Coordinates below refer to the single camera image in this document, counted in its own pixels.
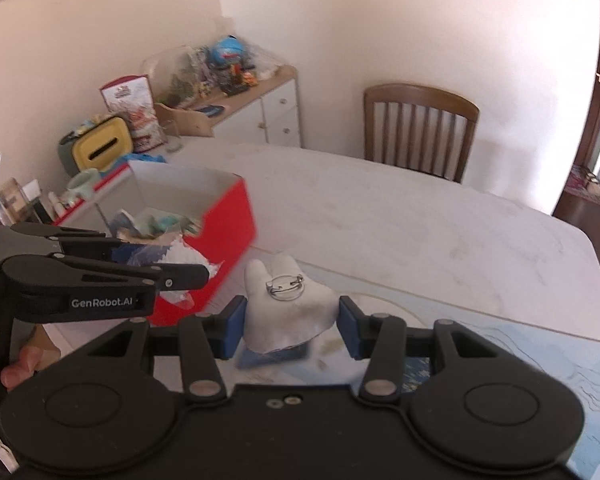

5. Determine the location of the white wrapper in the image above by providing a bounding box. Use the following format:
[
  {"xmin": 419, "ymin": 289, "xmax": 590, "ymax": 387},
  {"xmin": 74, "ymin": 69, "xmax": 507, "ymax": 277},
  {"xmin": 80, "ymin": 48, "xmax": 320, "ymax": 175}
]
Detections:
[{"xmin": 158, "ymin": 236, "xmax": 223, "ymax": 311}]

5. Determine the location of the blue white snack packet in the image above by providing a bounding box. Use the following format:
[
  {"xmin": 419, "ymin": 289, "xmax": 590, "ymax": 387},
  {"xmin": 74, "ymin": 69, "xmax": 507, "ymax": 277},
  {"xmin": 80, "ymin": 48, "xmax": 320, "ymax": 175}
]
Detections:
[{"xmin": 108, "ymin": 209, "xmax": 152, "ymax": 238}]

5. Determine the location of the silver foil snack bag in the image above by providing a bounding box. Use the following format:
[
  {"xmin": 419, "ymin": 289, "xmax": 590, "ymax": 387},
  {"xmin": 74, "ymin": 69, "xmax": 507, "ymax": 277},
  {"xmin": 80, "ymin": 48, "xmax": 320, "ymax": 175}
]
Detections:
[{"xmin": 112, "ymin": 228, "xmax": 183, "ymax": 264}]

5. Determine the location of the left hand in black glove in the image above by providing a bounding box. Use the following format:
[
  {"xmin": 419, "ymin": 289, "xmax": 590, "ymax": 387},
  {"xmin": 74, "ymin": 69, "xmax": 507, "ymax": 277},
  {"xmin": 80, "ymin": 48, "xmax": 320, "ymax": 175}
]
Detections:
[{"xmin": 0, "ymin": 324, "xmax": 62, "ymax": 394}]

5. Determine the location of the light green mug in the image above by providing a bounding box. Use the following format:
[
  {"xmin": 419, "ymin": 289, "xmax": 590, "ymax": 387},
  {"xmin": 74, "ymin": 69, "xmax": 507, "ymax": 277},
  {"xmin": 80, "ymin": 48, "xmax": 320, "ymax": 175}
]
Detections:
[{"xmin": 61, "ymin": 168, "xmax": 102, "ymax": 207}]

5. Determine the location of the red white cardboard box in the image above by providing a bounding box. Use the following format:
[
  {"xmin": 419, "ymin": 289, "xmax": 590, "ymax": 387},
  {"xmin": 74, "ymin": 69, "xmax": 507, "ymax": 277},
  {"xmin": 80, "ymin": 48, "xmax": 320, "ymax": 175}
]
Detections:
[{"xmin": 55, "ymin": 162, "xmax": 257, "ymax": 326}]

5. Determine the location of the blue rubber glove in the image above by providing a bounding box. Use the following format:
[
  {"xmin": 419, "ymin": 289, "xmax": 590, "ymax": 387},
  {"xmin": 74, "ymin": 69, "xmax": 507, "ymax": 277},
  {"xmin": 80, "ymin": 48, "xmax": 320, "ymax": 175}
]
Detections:
[{"xmin": 121, "ymin": 153, "xmax": 168, "ymax": 164}]

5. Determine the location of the clear drinking glass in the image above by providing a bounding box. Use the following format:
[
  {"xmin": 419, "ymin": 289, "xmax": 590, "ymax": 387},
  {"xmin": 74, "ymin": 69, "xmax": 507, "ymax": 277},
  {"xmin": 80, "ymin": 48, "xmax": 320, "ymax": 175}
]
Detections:
[{"xmin": 161, "ymin": 120, "xmax": 183, "ymax": 153}]

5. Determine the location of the wooden desk organiser tray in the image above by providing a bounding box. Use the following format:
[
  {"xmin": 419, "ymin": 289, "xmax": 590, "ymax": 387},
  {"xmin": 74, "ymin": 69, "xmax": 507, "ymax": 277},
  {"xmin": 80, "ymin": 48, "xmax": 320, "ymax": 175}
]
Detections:
[{"xmin": 154, "ymin": 103, "xmax": 228, "ymax": 138}]

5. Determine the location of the red white food bag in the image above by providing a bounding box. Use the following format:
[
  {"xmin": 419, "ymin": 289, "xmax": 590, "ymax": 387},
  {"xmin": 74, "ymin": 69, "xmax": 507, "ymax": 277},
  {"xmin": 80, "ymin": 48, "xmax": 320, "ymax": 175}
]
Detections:
[{"xmin": 99, "ymin": 75, "xmax": 163, "ymax": 153}]

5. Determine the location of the white wooden sideboard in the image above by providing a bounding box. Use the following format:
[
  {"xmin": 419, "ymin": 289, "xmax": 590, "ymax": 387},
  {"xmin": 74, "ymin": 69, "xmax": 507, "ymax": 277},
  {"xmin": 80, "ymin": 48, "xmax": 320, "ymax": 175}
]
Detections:
[{"xmin": 154, "ymin": 64, "xmax": 302, "ymax": 149}]

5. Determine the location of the wooden chair at far side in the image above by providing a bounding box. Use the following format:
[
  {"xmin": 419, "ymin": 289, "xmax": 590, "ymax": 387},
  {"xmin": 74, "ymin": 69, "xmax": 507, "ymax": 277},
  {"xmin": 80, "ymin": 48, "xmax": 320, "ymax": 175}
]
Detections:
[{"xmin": 363, "ymin": 82, "xmax": 480, "ymax": 183}]

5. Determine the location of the blue patterned table mat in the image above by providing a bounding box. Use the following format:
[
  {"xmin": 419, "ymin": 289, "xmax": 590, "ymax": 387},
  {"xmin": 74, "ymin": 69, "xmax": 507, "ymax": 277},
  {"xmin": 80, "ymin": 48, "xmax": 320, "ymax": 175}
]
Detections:
[{"xmin": 149, "ymin": 288, "xmax": 600, "ymax": 480}]

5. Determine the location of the blue globe toy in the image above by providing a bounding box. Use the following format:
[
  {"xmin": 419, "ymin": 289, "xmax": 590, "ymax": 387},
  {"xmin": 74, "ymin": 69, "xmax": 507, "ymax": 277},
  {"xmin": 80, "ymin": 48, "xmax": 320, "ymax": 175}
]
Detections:
[{"xmin": 211, "ymin": 35, "xmax": 246, "ymax": 67}]

